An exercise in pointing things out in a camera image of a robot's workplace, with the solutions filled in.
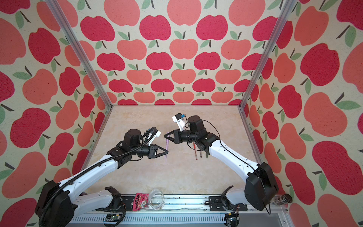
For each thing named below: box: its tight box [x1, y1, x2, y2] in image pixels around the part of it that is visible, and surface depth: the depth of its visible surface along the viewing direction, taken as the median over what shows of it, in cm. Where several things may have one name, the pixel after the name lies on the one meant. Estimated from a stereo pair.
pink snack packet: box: [132, 192, 150, 212], surface depth 76 cm
